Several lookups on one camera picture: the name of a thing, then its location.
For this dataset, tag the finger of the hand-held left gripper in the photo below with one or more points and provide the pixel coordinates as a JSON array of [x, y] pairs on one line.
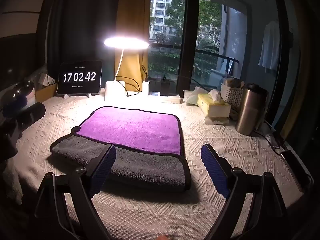
[[32, 113]]

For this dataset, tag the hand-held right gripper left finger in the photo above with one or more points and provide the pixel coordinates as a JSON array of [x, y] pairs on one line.
[[104, 168]]

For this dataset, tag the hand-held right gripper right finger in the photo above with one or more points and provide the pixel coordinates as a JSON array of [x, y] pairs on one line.
[[213, 168]]

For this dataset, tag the purple and grey towel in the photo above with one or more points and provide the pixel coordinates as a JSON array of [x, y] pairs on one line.
[[130, 140]]

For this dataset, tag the cardboard box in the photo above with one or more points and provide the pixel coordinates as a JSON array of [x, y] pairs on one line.
[[46, 88]]

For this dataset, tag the tablet clock display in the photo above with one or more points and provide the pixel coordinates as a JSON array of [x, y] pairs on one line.
[[79, 77]]

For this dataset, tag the yellow tissue box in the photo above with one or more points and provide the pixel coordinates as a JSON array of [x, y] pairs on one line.
[[215, 107]]

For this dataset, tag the white textured table cloth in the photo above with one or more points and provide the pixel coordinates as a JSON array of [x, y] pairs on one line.
[[155, 205]]

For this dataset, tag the stainless steel tumbler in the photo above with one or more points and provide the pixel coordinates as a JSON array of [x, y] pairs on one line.
[[251, 110]]

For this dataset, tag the white tissue pack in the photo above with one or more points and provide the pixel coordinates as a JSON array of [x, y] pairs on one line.
[[193, 95]]

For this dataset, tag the white woven basket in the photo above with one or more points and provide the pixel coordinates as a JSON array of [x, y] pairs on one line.
[[231, 93]]

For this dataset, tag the white desk lamp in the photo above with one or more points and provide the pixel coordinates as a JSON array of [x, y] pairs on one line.
[[117, 87]]

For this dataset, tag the white flat box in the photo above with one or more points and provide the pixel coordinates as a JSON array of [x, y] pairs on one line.
[[166, 99]]

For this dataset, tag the black smartphone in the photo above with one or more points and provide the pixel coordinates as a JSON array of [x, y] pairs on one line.
[[296, 167]]

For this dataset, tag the dark curtain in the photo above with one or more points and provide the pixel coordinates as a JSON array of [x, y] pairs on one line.
[[75, 22]]

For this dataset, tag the hanging white shirt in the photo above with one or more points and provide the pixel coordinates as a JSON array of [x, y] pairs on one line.
[[269, 45]]

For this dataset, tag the yellow curtain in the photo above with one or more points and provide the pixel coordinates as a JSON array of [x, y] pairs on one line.
[[131, 17]]

